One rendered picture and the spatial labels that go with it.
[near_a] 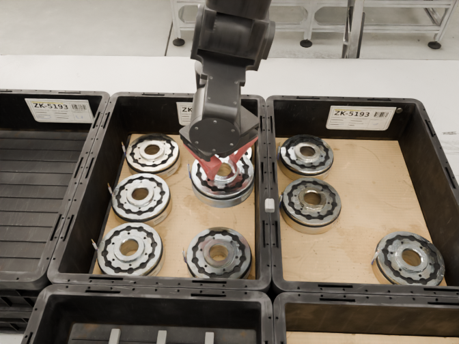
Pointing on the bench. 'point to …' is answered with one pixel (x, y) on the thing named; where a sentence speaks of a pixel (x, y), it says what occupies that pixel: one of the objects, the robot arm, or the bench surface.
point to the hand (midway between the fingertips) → (221, 166)
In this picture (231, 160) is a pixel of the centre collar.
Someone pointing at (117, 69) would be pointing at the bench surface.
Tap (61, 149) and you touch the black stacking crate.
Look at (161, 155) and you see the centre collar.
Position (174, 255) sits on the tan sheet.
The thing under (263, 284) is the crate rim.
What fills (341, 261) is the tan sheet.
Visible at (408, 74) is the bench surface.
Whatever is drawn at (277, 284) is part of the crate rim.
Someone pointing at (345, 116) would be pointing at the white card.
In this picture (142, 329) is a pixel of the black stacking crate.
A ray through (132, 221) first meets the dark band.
